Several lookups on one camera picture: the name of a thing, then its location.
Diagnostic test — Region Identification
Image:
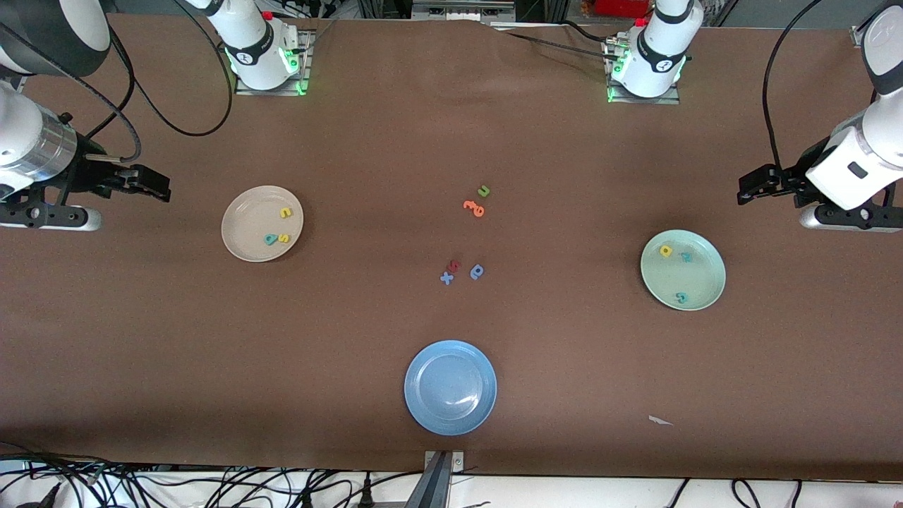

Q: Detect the beige round plate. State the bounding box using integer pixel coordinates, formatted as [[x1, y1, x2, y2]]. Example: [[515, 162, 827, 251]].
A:
[[222, 186, 305, 263]]

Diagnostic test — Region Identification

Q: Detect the pale green round plate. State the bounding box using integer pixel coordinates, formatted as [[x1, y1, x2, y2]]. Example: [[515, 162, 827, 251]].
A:
[[641, 229, 727, 312]]

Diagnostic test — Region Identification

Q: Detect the brown table cover sheet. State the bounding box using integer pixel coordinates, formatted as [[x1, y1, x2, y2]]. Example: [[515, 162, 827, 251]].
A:
[[0, 11, 903, 480]]

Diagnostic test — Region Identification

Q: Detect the red box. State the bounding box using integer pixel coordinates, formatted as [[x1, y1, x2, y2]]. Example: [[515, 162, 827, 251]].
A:
[[595, 0, 651, 18]]

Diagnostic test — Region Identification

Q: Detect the white power strip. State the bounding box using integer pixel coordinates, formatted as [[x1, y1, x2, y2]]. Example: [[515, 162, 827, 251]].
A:
[[413, 0, 516, 20]]

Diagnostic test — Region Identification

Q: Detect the blue round plate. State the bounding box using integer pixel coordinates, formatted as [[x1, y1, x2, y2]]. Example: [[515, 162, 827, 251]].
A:
[[404, 340, 498, 436]]

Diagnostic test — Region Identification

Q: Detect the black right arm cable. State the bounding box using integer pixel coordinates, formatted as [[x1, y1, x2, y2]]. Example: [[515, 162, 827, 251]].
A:
[[0, 21, 235, 164]]

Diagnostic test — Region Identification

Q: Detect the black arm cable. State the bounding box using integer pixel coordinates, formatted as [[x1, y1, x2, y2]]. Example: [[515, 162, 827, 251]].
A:
[[762, 0, 826, 174], [0, 21, 235, 164]]

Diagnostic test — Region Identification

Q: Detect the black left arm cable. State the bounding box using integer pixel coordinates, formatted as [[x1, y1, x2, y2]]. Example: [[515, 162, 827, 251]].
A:
[[762, 0, 826, 174]]

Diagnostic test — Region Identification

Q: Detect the black cable on table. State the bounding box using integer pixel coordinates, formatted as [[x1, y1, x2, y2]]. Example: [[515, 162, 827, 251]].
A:
[[494, 28, 609, 57]]

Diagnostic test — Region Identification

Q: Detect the metal table edge bracket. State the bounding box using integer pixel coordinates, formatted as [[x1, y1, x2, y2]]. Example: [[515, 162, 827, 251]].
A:
[[423, 450, 466, 473]]

